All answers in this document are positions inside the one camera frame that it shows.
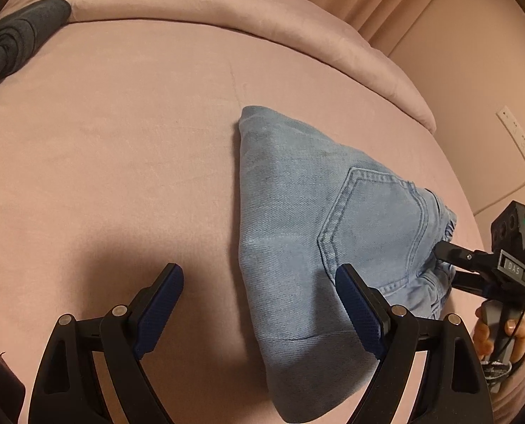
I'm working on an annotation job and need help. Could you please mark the pink bed sheet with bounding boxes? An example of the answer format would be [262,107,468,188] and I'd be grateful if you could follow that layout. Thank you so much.
[0,20,482,424]

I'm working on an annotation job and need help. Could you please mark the pink folded blanket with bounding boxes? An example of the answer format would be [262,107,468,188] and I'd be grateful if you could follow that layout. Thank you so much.
[6,0,437,134]

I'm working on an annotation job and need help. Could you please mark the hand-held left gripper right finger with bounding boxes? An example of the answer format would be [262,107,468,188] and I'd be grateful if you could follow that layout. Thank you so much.
[335,263,495,424]

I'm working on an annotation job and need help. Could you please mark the white power cable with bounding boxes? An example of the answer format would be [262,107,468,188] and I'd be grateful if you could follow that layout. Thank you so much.
[472,171,525,217]

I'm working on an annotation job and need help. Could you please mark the light blue denim pants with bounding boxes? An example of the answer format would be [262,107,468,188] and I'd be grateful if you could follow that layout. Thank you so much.
[236,105,460,424]

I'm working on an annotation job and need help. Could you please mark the black cloth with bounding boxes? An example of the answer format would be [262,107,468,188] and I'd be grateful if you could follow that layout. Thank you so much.
[0,352,26,424]

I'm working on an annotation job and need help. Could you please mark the person's right hand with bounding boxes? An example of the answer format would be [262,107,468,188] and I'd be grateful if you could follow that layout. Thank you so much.
[472,307,525,363]

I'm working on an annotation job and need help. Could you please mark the white power strip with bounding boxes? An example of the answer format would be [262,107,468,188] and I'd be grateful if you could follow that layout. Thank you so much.
[496,106,525,174]

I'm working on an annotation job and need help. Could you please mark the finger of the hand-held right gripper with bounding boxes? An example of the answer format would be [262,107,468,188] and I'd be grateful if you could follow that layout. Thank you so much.
[450,271,496,298]
[434,241,502,273]

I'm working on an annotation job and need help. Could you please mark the person's right forearm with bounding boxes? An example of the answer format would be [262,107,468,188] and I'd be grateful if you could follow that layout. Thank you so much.
[483,347,525,424]

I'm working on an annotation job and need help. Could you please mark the dark grey folded cloth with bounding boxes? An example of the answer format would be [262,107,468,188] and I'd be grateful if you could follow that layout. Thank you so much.
[0,0,72,93]

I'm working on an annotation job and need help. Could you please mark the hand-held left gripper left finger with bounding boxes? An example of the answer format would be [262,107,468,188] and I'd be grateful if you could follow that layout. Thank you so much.
[28,263,184,424]

